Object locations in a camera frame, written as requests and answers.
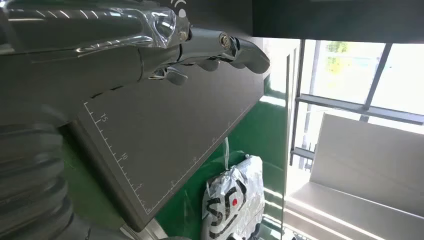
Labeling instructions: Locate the white courier bag red print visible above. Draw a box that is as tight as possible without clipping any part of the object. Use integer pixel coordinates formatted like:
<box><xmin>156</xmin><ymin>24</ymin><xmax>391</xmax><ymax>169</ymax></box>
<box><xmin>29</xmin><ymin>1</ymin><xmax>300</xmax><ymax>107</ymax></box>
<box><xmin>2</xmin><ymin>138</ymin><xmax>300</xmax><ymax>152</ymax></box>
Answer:
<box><xmin>201</xmin><ymin>137</ymin><xmax>266</xmax><ymax>240</ymax></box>

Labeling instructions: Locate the green conveyor belt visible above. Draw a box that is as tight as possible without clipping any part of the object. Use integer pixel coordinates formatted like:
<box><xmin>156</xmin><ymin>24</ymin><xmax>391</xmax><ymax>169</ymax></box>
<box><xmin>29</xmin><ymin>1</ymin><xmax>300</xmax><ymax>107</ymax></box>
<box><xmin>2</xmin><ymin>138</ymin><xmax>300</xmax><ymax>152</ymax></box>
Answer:
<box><xmin>155</xmin><ymin>76</ymin><xmax>287</xmax><ymax>240</ymax></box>

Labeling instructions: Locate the black scanner platform with ruler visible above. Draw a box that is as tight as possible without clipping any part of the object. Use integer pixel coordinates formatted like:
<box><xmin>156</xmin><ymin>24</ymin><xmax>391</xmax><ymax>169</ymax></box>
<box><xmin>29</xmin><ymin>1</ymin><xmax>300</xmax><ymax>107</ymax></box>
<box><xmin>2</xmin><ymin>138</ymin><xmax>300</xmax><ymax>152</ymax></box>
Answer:
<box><xmin>67</xmin><ymin>0</ymin><xmax>271</xmax><ymax>233</ymax></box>

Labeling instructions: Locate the black scanner column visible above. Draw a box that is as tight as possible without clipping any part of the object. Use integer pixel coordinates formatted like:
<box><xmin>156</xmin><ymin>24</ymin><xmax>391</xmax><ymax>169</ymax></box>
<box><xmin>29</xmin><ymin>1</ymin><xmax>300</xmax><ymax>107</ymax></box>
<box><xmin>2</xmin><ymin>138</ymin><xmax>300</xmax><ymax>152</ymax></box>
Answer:
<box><xmin>253</xmin><ymin>0</ymin><xmax>424</xmax><ymax>44</ymax></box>

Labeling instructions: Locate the aluminium conveyor side rail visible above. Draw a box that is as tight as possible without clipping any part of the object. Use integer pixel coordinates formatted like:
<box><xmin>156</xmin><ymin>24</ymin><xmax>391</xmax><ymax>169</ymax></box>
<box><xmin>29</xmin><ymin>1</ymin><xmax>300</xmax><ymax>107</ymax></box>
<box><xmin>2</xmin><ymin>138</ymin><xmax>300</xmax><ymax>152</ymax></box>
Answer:
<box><xmin>124</xmin><ymin>217</ymin><xmax>170</xmax><ymax>240</ymax></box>

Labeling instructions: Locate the grey window frame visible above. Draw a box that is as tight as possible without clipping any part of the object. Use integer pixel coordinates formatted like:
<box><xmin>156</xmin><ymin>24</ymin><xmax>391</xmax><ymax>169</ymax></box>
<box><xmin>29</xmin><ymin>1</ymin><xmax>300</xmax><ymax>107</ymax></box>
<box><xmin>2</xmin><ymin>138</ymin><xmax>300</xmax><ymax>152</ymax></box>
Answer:
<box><xmin>289</xmin><ymin>39</ymin><xmax>424</xmax><ymax>167</ymax></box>

